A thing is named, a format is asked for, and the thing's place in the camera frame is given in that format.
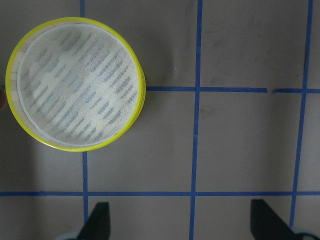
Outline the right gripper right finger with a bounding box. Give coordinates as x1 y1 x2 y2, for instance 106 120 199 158
250 199 296 240

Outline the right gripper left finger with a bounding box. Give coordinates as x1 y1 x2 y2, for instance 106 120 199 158
77 202 110 240

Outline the yellow steamer layer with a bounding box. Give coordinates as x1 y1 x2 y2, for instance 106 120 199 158
5 17 146 152

